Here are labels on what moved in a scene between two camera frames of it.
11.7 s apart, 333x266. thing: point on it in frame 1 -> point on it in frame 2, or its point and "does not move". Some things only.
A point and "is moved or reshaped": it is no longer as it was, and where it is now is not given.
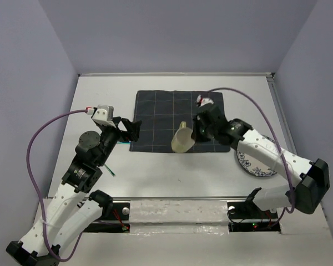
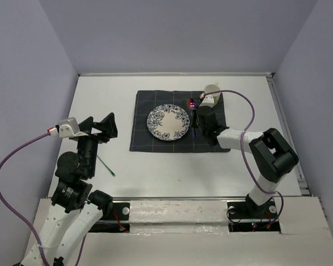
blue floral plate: [254, 164] is moved or reshaped
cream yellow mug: [182, 141] -> [212, 88]
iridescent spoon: [124, 142] -> [190, 105]
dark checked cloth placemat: [157, 115] does not move
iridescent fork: [110, 170] does not move
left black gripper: [132, 129] -> [108, 124]
